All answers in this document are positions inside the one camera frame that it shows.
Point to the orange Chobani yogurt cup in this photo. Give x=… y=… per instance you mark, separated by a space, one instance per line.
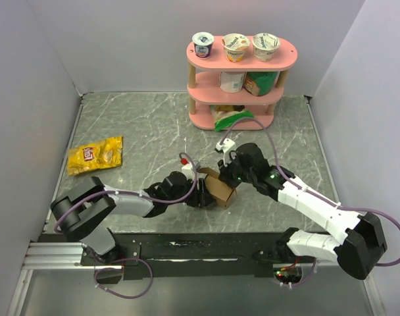
x=235 y=46

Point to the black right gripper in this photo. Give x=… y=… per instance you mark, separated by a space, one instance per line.
x=224 y=170

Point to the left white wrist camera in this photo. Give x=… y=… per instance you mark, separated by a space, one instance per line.
x=188 y=168

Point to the green white snack bag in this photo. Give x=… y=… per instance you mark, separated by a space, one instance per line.
x=225 y=115

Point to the white Chobani yogurt cup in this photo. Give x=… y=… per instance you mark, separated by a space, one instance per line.
x=265 y=46

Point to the brown cardboard paper box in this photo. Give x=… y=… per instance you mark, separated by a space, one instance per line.
x=219 y=190

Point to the pink three-tier shelf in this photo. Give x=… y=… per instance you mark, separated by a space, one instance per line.
x=217 y=83

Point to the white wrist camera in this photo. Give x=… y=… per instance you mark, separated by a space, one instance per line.
x=188 y=168
x=225 y=146

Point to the green snack canister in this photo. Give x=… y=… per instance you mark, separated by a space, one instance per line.
x=259 y=83

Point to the white paper cup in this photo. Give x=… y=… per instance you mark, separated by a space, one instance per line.
x=231 y=82

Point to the blue yogurt cup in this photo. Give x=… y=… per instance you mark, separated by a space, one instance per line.
x=203 y=42

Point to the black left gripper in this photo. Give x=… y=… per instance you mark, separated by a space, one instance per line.
x=201 y=197

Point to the yellow Lays chip bag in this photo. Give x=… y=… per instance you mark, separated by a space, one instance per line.
x=104 y=154

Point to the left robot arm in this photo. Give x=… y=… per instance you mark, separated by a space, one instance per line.
x=80 y=212

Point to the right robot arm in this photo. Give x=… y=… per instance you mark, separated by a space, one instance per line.
x=356 y=242

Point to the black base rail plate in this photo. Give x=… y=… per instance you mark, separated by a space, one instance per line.
x=202 y=254

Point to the aluminium frame rail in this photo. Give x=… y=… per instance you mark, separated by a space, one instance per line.
x=45 y=257

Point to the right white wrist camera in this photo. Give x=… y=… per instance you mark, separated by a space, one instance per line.
x=225 y=146

